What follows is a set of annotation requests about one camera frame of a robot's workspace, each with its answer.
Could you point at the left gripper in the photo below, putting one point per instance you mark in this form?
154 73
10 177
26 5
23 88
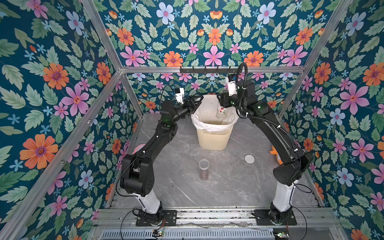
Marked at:
187 106

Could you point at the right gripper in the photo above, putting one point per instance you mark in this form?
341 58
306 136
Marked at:
225 100

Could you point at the clear jar with flower tea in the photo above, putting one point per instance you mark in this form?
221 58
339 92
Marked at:
221 112

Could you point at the white jar lid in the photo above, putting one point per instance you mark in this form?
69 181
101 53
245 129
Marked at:
249 159

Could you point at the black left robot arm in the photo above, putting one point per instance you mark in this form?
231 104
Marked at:
137 177

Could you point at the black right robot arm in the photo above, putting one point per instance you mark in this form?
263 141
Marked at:
241 95

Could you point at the white plastic bin liner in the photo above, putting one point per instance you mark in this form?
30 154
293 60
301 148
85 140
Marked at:
205 116

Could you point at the cream ribbed trash bin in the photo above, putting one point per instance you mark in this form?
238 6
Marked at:
215 141

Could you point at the orange fish plush toy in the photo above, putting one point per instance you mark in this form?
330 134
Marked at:
274 152

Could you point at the pink alarm clock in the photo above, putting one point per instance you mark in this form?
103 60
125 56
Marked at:
139 147

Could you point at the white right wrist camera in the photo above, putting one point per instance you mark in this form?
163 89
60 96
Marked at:
231 86

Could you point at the black hook rail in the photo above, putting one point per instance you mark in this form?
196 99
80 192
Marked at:
208 70

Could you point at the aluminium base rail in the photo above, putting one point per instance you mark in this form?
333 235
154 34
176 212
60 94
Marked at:
238 223

